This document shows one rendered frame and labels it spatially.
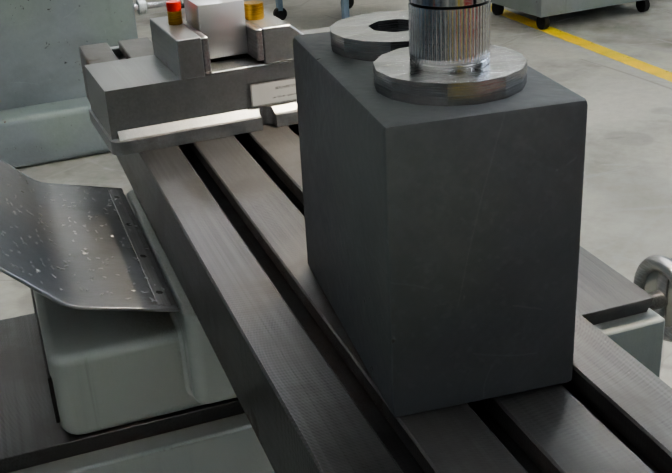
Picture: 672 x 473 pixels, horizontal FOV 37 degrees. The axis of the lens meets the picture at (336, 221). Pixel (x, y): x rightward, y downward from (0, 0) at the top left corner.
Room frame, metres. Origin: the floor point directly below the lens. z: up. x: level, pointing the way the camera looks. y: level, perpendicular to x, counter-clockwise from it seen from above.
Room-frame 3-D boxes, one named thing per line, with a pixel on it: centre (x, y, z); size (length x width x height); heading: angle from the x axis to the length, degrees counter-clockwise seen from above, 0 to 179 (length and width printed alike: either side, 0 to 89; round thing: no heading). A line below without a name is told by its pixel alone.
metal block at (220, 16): (1.11, 0.12, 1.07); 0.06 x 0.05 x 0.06; 22
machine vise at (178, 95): (1.12, 0.09, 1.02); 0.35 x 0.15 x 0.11; 112
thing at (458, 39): (0.57, -0.07, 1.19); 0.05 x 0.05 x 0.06
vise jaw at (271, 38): (1.13, 0.07, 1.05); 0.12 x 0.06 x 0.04; 22
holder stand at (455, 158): (0.62, -0.06, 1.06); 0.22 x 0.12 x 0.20; 14
